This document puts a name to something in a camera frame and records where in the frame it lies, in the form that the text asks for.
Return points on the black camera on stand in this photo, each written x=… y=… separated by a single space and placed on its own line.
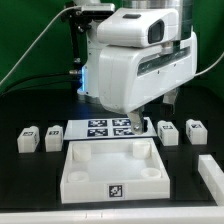
x=84 y=17

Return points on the white table front rail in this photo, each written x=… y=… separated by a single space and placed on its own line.
x=169 y=215

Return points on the white square tabletop part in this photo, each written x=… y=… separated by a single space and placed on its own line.
x=113 y=170

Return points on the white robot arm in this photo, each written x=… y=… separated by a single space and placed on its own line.
x=184 y=7

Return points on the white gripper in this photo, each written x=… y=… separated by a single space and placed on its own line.
x=143 y=58

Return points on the white sheet with markers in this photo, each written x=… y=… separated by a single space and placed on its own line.
x=99 y=129

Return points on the white obstacle wall fixture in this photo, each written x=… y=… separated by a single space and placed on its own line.
x=213 y=177

